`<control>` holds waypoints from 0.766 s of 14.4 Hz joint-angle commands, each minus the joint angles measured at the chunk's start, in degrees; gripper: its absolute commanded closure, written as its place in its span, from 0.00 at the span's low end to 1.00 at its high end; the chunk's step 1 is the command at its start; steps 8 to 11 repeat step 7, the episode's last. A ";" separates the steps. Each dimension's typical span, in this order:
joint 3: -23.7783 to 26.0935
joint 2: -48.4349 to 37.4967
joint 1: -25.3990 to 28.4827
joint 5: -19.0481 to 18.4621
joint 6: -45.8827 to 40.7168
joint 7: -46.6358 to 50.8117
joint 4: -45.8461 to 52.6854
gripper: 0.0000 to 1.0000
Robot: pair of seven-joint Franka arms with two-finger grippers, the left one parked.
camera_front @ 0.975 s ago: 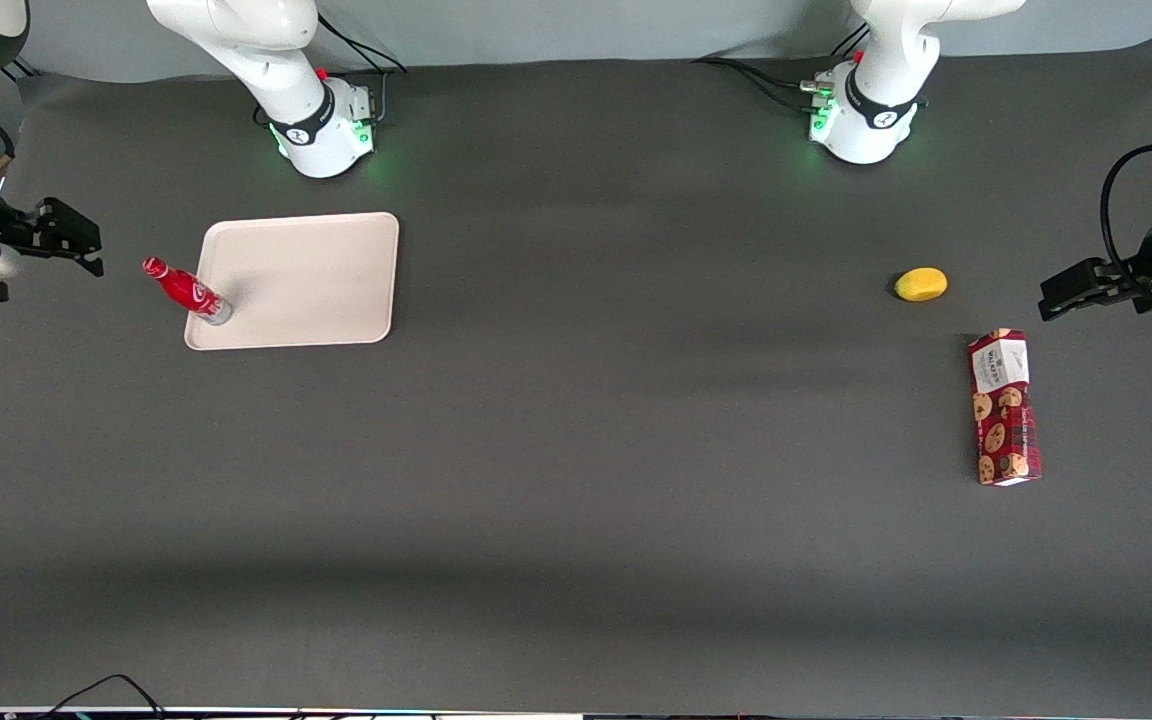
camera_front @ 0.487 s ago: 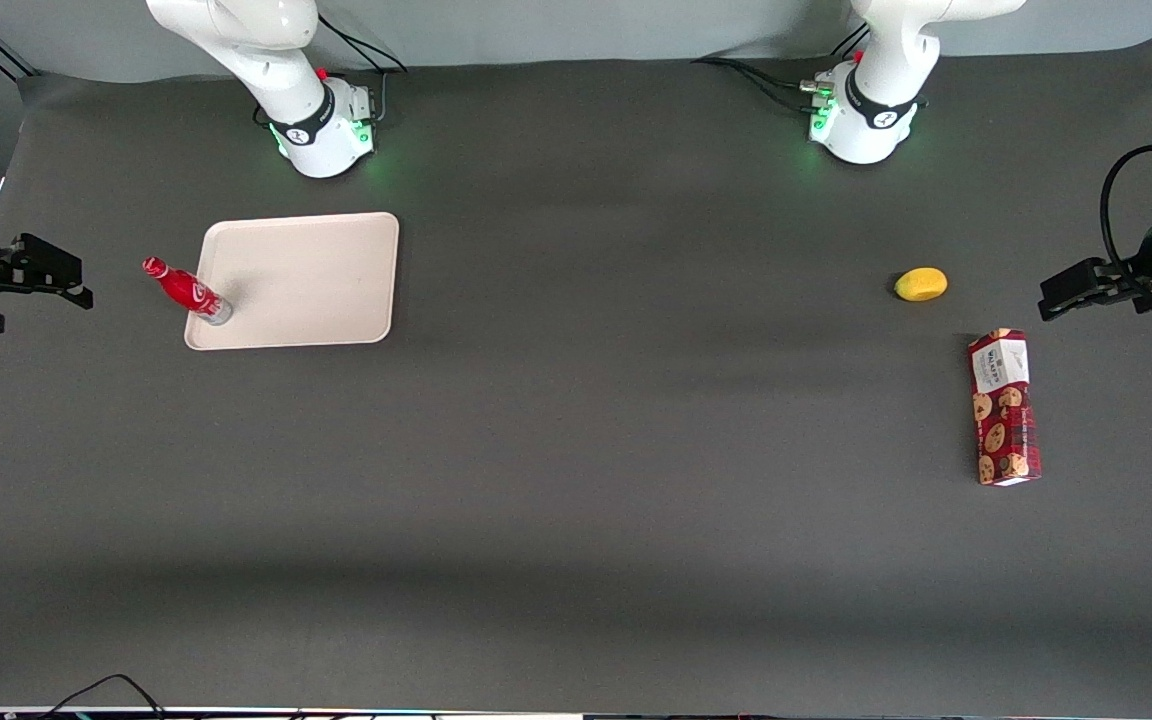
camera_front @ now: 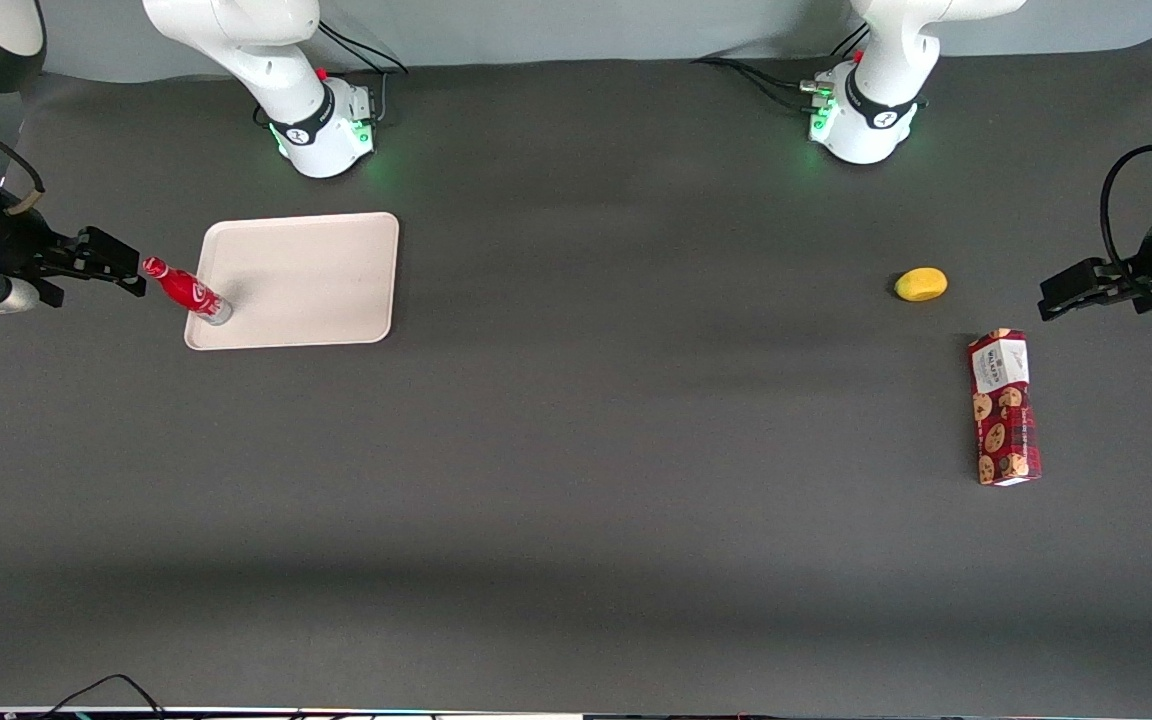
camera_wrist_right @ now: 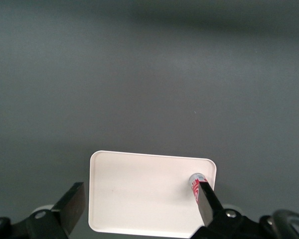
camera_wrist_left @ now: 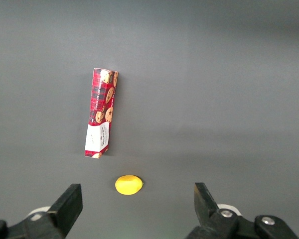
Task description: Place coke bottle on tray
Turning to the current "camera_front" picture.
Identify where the white rectangular tray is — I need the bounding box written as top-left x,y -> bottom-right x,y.
184,212 -> 401,352

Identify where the black left arm base cable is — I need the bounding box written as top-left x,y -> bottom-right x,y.
691,24 -> 872,117

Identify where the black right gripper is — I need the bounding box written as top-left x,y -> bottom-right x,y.
0,193 -> 148,306

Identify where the black right arm base cable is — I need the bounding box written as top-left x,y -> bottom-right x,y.
316,18 -> 410,127

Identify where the red cookie box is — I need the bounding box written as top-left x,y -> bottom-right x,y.
967,328 -> 1044,488

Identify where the black cable at table edge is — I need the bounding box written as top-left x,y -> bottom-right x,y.
34,674 -> 169,720

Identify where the yellow lemon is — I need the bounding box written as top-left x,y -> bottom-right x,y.
893,266 -> 949,303

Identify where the red coke bottle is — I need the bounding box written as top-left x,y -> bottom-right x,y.
142,256 -> 234,327

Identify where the black arm base cable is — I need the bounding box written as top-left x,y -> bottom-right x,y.
316,18 -> 410,127
691,24 -> 872,117

